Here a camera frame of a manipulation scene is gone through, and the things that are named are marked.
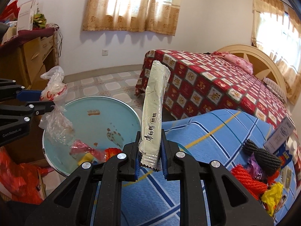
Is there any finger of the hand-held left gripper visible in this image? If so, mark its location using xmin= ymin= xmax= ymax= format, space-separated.
xmin=0 ymin=101 xmax=56 ymax=123
xmin=0 ymin=79 xmax=45 ymax=102

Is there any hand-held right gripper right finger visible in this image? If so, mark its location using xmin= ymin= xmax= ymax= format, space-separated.
xmin=161 ymin=130 xmax=274 ymax=226

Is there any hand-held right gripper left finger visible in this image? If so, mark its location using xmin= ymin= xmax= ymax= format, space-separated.
xmin=25 ymin=132 xmax=142 ymax=226

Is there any clear red-printed plastic bag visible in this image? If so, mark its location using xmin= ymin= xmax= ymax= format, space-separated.
xmin=39 ymin=66 xmax=76 ymax=146

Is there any long white sachet packet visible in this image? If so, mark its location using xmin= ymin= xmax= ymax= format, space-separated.
xmin=139 ymin=60 xmax=171 ymax=171

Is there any light blue trash bin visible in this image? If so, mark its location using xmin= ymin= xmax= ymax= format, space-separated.
xmin=42 ymin=96 xmax=147 ymax=177

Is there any purple wrapper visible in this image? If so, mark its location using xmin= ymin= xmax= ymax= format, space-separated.
xmin=247 ymin=154 xmax=268 ymax=182

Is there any black rope bundle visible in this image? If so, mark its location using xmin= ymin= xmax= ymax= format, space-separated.
xmin=242 ymin=139 xmax=281 ymax=176

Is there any wooden cabinet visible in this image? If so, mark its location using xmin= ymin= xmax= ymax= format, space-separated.
xmin=0 ymin=29 xmax=60 ymax=92

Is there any red plastic bag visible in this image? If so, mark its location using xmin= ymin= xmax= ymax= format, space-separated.
xmin=0 ymin=146 xmax=45 ymax=205

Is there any yellow packet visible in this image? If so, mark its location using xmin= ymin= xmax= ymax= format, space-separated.
xmin=78 ymin=153 xmax=95 ymax=166

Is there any red orange wrapper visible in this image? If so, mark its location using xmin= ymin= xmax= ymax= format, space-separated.
xmin=71 ymin=140 xmax=107 ymax=163

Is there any blue checked tablecloth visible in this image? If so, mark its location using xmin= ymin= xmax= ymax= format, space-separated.
xmin=92 ymin=109 xmax=297 ymax=226

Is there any maroon cloth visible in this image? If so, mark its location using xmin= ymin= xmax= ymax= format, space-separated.
xmin=0 ymin=27 xmax=58 ymax=47

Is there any green yellow plush item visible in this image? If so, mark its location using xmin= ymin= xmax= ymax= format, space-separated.
xmin=33 ymin=14 xmax=46 ymax=29

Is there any white paper card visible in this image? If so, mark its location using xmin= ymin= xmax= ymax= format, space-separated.
xmin=17 ymin=0 xmax=39 ymax=31

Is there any red gift bag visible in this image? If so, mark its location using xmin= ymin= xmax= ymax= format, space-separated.
xmin=0 ymin=1 xmax=21 ymax=23

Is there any bed with red patchwork cover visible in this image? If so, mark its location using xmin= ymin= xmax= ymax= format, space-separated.
xmin=135 ymin=49 xmax=290 ymax=130

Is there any yellow wrapper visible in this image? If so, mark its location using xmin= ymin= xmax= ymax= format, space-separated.
xmin=261 ymin=182 xmax=284 ymax=217

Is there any white blue tall box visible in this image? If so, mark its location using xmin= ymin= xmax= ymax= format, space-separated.
xmin=263 ymin=116 xmax=293 ymax=154

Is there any clear blister packet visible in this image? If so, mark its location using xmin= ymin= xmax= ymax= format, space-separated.
xmin=280 ymin=169 xmax=292 ymax=189

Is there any blue milk carton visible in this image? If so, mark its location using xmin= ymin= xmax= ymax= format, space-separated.
xmin=276 ymin=137 xmax=301 ymax=170

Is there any pink pillow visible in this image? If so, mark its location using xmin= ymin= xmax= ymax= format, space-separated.
xmin=223 ymin=53 xmax=253 ymax=73

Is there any beige patterned curtain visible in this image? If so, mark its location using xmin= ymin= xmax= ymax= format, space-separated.
xmin=251 ymin=0 xmax=301 ymax=105
xmin=82 ymin=0 xmax=181 ymax=36

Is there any striped pillow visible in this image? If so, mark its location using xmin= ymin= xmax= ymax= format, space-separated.
xmin=263 ymin=77 xmax=288 ymax=102

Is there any cream wooden headboard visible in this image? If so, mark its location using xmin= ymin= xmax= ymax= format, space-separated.
xmin=215 ymin=44 xmax=288 ymax=99

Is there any orange rope bundle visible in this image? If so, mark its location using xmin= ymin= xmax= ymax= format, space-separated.
xmin=103 ymin=147 xmax=123 ymax=162

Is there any thin cable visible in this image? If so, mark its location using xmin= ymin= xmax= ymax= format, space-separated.
xmin=55 ymin=24 xmax=64 ymax=53

